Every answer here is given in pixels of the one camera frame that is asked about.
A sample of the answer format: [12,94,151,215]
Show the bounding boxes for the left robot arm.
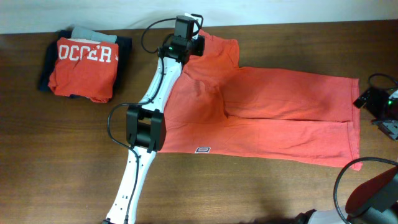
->
[103,13,205,224]

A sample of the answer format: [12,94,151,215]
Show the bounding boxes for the black cable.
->
[106,12,205,224]
[332,73,398,224]

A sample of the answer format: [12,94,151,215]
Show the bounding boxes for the right black cable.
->
[332,73,398,224]

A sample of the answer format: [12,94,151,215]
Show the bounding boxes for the left black cable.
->
[106,12,205,224]

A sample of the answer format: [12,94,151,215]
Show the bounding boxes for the salmon red t-shirt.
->
[162,34,360,167]

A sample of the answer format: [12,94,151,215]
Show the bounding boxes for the folded grey garment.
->
[71,27,117,43]

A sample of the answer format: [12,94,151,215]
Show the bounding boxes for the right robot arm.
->
[291,87,397,224]

